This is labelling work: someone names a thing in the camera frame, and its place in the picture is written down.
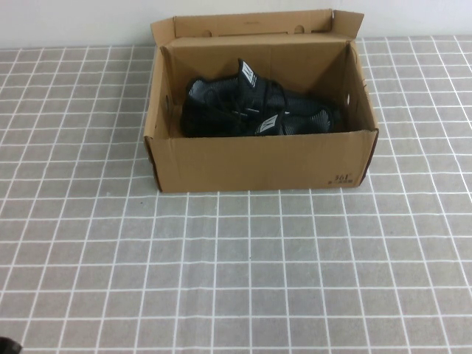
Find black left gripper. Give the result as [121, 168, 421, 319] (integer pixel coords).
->
[0, 335, 23, 354]

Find black sneaker with white label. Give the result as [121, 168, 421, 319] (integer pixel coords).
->
[184, 57, 335, 119]
[182, 90, 339, 138]

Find brown cardboard shoe box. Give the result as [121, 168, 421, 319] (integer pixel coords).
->
[142, 9, 381, 193]

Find grey white checked tablecloth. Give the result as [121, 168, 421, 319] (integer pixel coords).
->
[0, 35, 472, 354]

